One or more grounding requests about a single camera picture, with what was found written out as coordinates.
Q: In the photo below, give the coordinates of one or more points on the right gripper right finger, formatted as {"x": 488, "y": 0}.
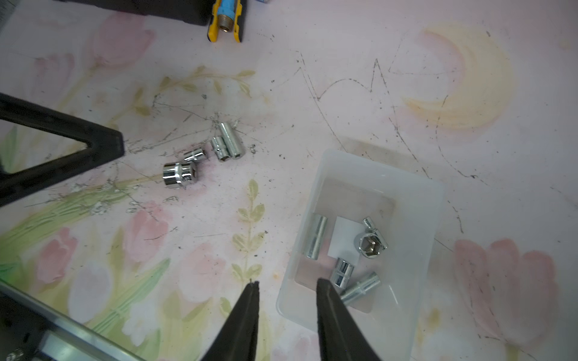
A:
{"x": 339, "y": 335}

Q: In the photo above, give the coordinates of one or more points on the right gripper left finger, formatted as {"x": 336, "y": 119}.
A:
{"x": 238, "y": 338}

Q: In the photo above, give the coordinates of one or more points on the short chrome socket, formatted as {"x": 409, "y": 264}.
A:
{"x": 220, "y": 149}

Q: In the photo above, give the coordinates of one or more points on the chrome extension bar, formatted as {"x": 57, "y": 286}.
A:
{"x": 361, "y": 288}

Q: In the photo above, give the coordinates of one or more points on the lone chrome socket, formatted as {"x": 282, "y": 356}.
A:
{"x": 341, "y": 274}

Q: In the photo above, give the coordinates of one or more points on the tiny chrome socket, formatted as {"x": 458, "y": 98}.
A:
{"x": 371, "y": 243}

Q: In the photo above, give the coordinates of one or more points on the long chrome socket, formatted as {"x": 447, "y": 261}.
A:
{"x": 233, "y": 144}
{"x": 315, "y": 236}

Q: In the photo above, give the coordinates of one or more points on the wide chrome socket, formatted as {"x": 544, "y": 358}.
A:
{"x": 179, "y": 174}

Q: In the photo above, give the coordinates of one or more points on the small chrome socket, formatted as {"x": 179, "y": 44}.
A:
{"x": 195, "y": 155}

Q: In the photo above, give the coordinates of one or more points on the clear plastic storage box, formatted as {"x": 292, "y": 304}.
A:
{"x": 405, "y": 208}

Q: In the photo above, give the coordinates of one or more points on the yellow black toolbox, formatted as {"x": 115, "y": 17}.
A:
{"x": 196, "y": 12}

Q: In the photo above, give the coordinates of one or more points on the blue yellow hand tool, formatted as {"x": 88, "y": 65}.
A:
{"x": 227, "y": 16}

